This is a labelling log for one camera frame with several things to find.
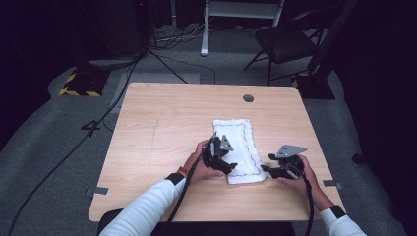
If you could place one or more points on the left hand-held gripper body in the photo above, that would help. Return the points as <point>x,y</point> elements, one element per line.
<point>213,157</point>

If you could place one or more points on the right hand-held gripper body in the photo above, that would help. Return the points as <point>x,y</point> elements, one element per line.
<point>290,168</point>

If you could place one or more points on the white towel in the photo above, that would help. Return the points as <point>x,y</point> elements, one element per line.
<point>244,144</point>

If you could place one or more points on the person's left hand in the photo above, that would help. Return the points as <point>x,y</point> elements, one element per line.
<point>196,168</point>

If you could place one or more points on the person's right hand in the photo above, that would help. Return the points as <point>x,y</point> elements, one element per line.
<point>306,185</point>

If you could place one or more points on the grey tape strip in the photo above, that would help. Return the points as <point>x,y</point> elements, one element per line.
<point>332,183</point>
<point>97,190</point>

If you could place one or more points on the person's dark lap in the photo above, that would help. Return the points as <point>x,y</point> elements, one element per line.
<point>236,229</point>

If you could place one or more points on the small black floor object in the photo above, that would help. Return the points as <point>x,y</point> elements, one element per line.
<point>358,158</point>

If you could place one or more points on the black stand with striped base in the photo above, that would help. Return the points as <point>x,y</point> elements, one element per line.
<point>83,83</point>
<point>316,83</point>

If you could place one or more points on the black folding chair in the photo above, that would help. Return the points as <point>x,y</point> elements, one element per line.
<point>283,44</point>

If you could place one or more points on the large dark equipment case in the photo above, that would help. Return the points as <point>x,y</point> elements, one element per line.
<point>121,29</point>

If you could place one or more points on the white desk frame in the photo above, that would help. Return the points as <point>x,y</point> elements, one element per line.
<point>205,39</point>

